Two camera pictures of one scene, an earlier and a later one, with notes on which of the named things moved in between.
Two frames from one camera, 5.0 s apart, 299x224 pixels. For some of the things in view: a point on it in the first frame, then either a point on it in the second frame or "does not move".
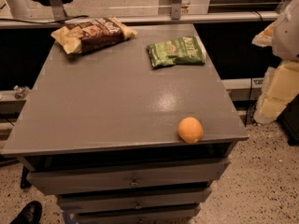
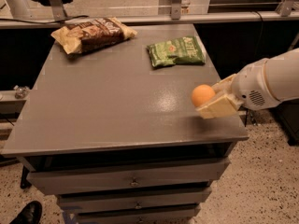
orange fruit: [190, 130] to [201, 93]
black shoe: [30, 214] does not move
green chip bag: [183, 50] does not move
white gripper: [288, 35] to [250, 84]
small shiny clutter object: [21, 91] does not move
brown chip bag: [92, 35] does not move
